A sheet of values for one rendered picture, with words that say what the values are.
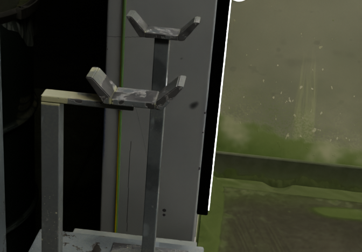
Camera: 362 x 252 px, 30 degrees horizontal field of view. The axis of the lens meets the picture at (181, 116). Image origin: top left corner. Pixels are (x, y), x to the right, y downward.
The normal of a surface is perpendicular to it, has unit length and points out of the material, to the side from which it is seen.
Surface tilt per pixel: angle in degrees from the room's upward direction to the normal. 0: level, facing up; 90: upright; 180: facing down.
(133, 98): 0
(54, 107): 90
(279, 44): 57
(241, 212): 0
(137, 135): 90
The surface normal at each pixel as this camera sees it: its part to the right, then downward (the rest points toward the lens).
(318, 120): -0.04, -0.18
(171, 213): -0.09, 0.38
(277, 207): 0.07, -0.92
